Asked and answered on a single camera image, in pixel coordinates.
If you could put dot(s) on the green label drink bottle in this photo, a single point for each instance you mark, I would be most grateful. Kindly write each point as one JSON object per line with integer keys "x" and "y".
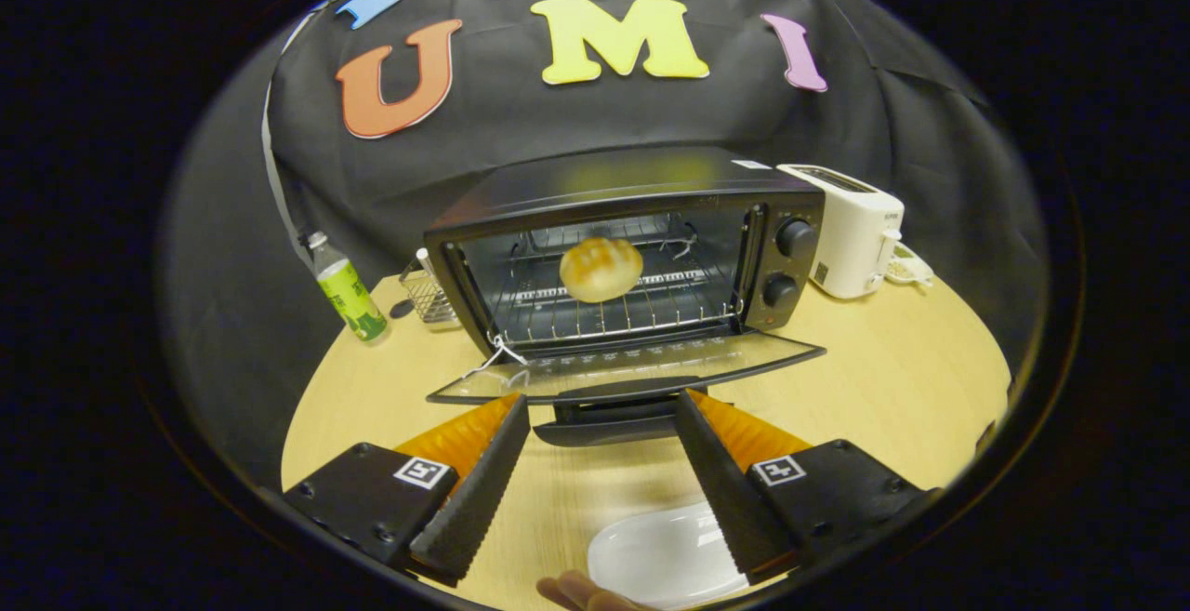
{"x": 349, "y": 295}

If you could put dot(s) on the white square plate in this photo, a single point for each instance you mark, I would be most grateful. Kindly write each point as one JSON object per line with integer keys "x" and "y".
{"x": 660, "y": 555}

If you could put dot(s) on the black toaster oven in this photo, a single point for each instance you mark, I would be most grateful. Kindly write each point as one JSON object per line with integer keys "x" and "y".
{"x": 614, "y": 179}

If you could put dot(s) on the small dark bottle cap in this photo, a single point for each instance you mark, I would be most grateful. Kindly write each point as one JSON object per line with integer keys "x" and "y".
{"x": 403, "y": 309}

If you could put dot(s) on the white pop-up toaster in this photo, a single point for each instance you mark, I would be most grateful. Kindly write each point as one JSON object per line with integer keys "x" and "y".
{"x": 851, "y": 239}

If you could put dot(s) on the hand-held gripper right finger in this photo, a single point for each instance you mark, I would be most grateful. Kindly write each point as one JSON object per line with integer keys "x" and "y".
{"x": 720, "y": 490}

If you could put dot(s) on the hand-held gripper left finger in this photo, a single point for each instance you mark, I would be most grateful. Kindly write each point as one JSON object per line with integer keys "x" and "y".
{"x": 476, "y": 495}

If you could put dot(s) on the round golden bread bun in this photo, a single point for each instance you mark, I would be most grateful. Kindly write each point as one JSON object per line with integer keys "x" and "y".
{"x": 601, "y": 269}

